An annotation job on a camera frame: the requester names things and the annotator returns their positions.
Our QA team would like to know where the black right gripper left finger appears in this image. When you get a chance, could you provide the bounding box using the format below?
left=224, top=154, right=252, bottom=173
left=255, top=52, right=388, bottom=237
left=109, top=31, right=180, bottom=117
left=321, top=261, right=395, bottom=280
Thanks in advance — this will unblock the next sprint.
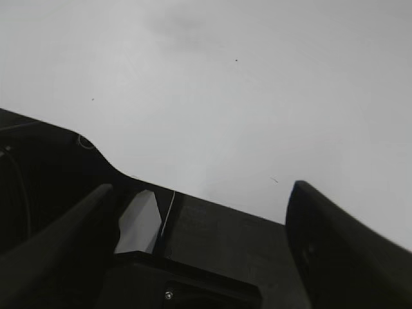
left=1, top=184, right=113, bottom=308

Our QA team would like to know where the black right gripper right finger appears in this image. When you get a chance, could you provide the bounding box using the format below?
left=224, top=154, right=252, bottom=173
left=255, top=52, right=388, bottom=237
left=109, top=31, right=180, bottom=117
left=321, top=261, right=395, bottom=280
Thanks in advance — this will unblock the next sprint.
left=285, top=180, right=411, bottom=308

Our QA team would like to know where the black robot base structure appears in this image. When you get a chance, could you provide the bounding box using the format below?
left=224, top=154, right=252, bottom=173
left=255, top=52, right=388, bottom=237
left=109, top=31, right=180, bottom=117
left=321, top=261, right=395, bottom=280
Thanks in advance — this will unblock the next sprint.
left=1, top=110, right=310, bottom=308

